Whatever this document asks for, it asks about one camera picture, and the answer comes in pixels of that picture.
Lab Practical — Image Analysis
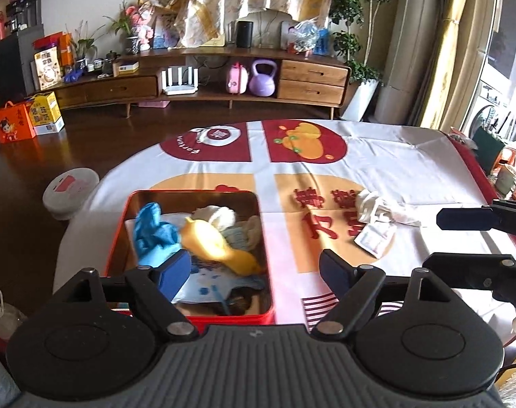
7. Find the black cylinder speaker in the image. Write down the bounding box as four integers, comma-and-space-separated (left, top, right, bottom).
235, 20, 254, 49

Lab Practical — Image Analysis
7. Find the yellow curtain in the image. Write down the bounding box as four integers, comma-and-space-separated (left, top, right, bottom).
419, 0, 474, 131

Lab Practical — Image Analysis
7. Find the green mug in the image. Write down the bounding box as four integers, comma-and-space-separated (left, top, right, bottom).
495, 164, 516, 195

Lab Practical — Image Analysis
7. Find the pale knitted sock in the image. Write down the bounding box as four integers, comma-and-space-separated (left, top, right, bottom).
222, 216, 263, 253

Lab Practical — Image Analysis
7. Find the white planter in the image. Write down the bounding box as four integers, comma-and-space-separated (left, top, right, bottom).
341, 79, 380, 122

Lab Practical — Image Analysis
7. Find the yellow rubber glove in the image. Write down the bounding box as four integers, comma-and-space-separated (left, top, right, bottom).
179, 217, 261, 275

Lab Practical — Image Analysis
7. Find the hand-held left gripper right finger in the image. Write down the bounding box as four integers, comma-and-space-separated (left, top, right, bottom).
311, 249, 465, 341

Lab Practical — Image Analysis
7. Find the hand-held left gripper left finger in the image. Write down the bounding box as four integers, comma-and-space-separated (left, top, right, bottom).
50, 249, 199, 342

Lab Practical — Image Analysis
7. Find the clear plastic bottle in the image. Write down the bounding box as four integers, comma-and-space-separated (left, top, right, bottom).
0, 290, 28, 341

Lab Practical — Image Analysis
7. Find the white round stool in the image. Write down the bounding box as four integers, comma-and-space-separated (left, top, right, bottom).
42, 167, 101, 221

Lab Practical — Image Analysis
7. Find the orange gift box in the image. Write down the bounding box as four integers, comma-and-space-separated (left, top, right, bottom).
0, 101, 37, 144

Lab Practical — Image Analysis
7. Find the red tin box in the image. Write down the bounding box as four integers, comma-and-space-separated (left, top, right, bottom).
103, 189, 276, 329

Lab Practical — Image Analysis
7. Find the cat print gift bag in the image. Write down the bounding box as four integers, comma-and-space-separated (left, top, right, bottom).
33, 47, 64, 91

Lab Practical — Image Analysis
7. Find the wooden TV cabinet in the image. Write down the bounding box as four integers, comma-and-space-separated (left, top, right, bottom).
50, 47, 352, 120

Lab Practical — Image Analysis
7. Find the blue rubber glove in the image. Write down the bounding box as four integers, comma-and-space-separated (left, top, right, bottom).
133, 203, 179, 267

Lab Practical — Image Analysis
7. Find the beige standing air conditioner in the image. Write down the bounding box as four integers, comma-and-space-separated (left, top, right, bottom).
375, 0, 440, 126

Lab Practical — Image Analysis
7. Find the pink toy suitcase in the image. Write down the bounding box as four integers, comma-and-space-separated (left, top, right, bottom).
226, 62, 249, 95

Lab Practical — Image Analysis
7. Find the white sock ball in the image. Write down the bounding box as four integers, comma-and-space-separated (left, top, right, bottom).
193, 205, 238, 233

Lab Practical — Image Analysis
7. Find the black coffee machine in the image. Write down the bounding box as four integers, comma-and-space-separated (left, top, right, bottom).
5, 0, 43, 34

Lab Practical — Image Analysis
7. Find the green potted tree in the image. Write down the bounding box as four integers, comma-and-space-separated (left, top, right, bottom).
328, 0, 401, 84

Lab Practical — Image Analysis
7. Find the black cabinet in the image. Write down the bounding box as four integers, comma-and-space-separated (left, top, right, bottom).
0, 24, 47, 107

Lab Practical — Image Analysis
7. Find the purple kettlebell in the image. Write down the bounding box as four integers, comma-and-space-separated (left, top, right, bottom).
248, 59, 278, 98

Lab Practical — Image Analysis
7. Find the white small box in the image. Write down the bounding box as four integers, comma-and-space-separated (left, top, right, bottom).
113, 60, 140, 77

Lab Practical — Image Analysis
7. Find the white packet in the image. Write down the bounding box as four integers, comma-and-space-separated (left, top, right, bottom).
354, 221, 398, 259

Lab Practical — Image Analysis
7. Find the white router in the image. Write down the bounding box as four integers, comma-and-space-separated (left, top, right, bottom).
161, 66, 199, 96

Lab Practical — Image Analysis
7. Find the small potted plant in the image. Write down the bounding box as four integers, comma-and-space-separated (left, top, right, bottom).
104, 2, 141, 55

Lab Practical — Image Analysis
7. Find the white cloth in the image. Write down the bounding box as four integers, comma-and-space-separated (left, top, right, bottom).
355, 189, 424, 227

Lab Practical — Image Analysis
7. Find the orange paper bag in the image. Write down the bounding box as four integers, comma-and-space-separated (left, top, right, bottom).
58, 34, 75, 67

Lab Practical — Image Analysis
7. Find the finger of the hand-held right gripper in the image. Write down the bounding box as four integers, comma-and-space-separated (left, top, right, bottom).
424, 253, 516, 292
436, 200, 516, 239

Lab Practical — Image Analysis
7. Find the clear bag of items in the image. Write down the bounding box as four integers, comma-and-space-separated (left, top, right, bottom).
288, 19, 319, 54

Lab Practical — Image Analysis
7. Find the washing machine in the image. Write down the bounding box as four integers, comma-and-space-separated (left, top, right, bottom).
464, 89, 514, 141

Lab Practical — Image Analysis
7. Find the yellow carton box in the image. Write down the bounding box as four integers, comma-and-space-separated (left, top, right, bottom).
26, 91, 66, 135

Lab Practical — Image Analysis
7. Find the pink plush toy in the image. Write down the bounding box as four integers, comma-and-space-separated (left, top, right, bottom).
128, 0, 157, 52

